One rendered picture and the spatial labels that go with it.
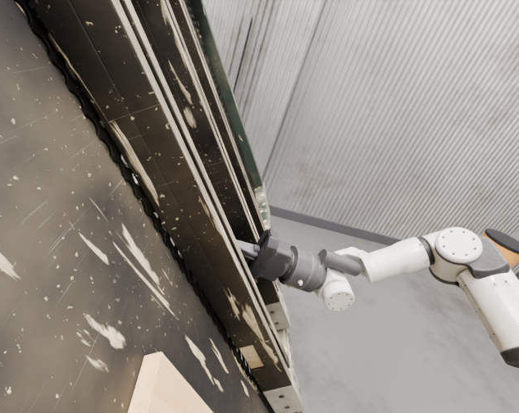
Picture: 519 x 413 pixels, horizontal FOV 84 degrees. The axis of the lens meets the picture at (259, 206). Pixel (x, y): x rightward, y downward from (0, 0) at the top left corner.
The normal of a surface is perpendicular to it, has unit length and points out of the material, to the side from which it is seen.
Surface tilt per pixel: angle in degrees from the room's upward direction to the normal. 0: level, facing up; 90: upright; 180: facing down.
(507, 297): 43
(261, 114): 90
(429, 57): 90
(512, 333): 74
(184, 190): 90
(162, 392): 56
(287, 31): 90
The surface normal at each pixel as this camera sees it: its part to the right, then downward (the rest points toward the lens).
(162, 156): 0.06, 0.52
